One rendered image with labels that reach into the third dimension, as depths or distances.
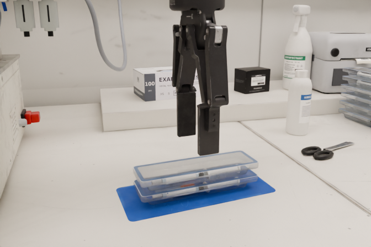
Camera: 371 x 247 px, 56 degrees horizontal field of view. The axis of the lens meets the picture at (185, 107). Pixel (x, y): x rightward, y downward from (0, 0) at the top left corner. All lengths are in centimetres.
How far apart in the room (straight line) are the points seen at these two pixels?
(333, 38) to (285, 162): 49
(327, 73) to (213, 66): 67
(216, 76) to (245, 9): 80
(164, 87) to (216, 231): 54
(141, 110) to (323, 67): 54
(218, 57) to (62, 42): 75
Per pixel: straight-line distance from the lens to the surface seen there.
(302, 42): 108
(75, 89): 113
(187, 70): 52
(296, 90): 80
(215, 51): 43
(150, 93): 91
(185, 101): 54
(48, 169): 66
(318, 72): 108
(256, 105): 91
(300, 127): 82
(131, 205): 51
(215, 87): 43
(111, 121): 82
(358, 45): 110
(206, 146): 48
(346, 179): 64
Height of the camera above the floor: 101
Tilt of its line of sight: 14 degrees down
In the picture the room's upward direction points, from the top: straight up
